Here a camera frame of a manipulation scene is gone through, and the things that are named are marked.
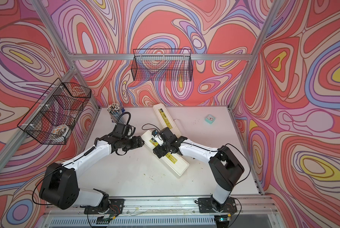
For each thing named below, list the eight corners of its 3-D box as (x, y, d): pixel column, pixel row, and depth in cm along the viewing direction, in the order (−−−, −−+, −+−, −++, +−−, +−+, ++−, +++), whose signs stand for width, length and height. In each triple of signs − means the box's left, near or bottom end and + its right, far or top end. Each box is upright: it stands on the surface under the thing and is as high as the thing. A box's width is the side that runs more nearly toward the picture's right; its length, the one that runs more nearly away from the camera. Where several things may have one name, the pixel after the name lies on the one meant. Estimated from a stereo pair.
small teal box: (210, 124, 111) (211, 122, 109) (203, 119, 114) (204, 117, 112) (215, 119, 114) (216, 117, 112) (208, 115, 117) (209, 113, 115)
